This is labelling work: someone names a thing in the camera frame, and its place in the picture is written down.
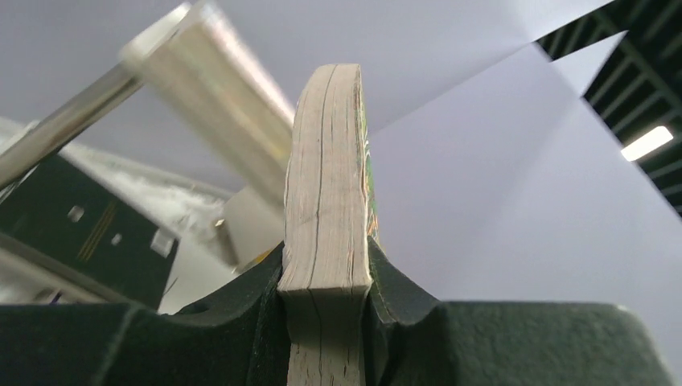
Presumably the green 65-storey treehouse book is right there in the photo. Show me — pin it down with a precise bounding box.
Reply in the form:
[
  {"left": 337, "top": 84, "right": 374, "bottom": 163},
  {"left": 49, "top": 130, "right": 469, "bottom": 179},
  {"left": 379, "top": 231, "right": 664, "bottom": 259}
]
[{"left": 277, "top": 64, "right": 373, "bottom": 385}]

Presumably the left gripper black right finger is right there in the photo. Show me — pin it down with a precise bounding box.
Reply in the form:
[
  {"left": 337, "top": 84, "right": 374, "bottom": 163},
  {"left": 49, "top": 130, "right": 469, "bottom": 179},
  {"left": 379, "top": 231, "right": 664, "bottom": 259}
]
[{"left": 364, "top": 241, "right": 676, "bottom": 385}]

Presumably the dark green forest book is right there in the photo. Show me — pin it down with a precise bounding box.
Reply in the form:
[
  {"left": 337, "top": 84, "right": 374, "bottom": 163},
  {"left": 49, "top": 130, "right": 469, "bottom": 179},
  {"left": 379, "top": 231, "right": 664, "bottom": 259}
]
[{"left": 1, "top": 155, "right": 180, "bottom": 309}]

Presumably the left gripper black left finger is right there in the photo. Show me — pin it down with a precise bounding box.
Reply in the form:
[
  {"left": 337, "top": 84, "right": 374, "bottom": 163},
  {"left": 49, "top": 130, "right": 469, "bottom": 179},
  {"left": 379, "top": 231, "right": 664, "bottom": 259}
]
[{"left": 1, "top": 247, "right": 290, "bottom": 385}]

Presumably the white two-tier shelf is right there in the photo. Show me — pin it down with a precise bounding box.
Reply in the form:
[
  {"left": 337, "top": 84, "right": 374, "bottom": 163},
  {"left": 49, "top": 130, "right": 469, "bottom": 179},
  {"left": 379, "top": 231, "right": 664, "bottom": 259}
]
[{"left": 1, "top": 1, "right": 294, "bottom": 314}]

